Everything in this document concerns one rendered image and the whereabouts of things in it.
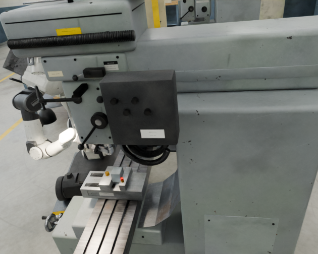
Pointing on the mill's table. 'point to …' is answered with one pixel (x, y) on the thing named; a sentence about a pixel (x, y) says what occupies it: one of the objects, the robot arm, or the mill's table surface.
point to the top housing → (75, 24)
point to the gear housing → (57, 63)
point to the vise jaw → (106, 182)
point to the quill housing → (87, 111)
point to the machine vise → (94, 192)
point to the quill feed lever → (96, 121)
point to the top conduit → (72, 40)
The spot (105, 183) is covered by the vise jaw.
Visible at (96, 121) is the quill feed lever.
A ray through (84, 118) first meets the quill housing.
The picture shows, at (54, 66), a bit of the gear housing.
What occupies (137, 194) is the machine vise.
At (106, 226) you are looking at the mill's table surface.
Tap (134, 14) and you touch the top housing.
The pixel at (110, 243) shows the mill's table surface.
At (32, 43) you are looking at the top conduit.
